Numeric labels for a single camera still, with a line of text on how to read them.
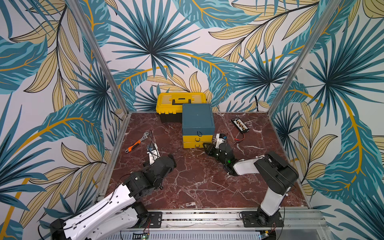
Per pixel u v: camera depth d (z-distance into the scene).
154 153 0.62
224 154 0.72
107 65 0.92
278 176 0.49
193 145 0.97
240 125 1.10
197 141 0.90
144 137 1.03
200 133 0.86
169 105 1.00
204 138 0.92
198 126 0.83
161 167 0.51
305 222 0.73
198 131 0.85
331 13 0.70
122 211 0.59
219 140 0.85
